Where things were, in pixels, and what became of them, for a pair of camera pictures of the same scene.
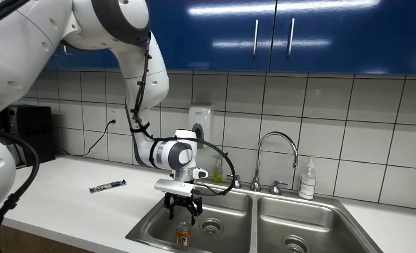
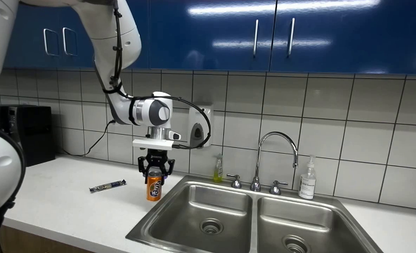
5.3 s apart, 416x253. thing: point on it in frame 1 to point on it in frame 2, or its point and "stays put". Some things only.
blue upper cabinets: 279,35 stays put
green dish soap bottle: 217,177 stays put
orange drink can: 183,238 to 154,184
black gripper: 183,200 to 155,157
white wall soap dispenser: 203,114 stays put
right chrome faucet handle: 276,186 stays put
